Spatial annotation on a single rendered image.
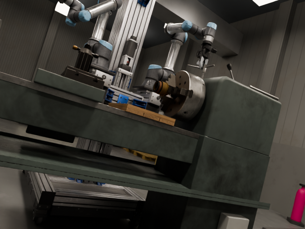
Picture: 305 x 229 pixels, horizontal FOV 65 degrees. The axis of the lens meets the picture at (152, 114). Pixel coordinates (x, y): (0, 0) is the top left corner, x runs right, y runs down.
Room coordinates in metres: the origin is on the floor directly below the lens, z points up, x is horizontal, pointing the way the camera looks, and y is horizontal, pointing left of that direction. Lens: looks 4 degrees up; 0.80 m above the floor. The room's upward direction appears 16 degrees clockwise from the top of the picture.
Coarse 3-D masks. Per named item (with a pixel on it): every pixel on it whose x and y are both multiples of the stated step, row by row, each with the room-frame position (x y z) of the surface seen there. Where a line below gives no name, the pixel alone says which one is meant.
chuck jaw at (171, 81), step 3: (171, 75) 1.56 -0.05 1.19; (174, 75) 1.57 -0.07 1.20; (168, 78) 1.53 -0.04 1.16; (171, 78) 1.55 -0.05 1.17; (174, 78) 1.56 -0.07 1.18; (165, 81) 1.51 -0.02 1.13; (168, 81) 1.52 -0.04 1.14; (171, 81) 1.53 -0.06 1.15; (174, 81) 1.55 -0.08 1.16; (168, 84) 1.51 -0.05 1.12; (171, 84) 1.52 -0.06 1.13; (174, 84) 1.54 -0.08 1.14; (177, 87) 1.54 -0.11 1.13
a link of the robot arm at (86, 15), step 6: (108, 0) 1.80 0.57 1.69; (114, 0) 1.81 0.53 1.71; (120, 0) 1.86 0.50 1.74; (96, 6) 1.72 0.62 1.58; (102, 6) 1.75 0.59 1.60; (108, 6) 1.79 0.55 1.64; (114, 6) 1.83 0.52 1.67; (120, 6) 1.90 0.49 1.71; (78, 12) 1.65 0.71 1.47; (84, 12) 1.63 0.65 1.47; (90, 12) 1.68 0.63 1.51; (96, 12) 1.72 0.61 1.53; (102, 12) 1.77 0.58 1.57; (78, 18) 1.66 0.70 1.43; (84, 18) 1.64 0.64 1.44; (90, 18) 1.67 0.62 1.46
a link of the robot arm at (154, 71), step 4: (148, 68) 2.12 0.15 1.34; (152, 68) 2.09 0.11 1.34; (156, 68) 2.09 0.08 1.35; (160, 68) 2.12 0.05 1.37; (148, 72) 2.11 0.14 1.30; (152, 72) 2.09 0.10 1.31; (156, 72) 2.09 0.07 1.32; (160, 72) 2.11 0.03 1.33; (148, 76) 2.10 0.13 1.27; (152, 76) 2.09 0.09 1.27; (156, 76) 2.10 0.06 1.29; (160, 76) 2.12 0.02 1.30
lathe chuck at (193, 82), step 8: (184, 72) 1.49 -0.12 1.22; (176, 80) 1.56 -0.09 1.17; (184, 80) 1.47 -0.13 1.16; (192, 80) 1.43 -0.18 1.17; (184, 88) 1.44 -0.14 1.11; (192, 88) 1.41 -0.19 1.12; (200, 88) 1.44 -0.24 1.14; (176, 96) 1.60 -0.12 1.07; (184, 96) 1.42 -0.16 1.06; (192, 96) 1.41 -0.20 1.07; (200, 96) 1.43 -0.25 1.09; (176, 104) 1.48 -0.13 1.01; (184, 104) 1.41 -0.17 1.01; (192, 104) 1.43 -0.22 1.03; (168, 112) 1.54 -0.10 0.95; (176, 112) 1.46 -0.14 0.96; (192, 112) 1.46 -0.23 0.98
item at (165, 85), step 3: (156, 81) 1.48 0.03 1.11; (159, 81) 1.46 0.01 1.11; (156, 84) 1.50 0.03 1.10; (159, 84) 1.44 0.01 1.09; (162, 84) 1.46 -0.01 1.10; (165, 84) 1.46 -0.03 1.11; (153, 87) 1.50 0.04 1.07; (156, 87) 1.51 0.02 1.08; (159, 87) 1.44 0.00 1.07; (162, 87) 1.45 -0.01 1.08; (165, 87) 1.46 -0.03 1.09; (153, 90) 1.48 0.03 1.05; (156, 90) 1.45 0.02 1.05; (159, 90) 1.46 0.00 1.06; (162, 90) 1.45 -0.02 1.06; (165, 90) 1.46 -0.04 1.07; (159, 93) 1.47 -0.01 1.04; (162, 93) 1.47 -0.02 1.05; (165, 93) 1.47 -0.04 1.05; (168, 93) 1.49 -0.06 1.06
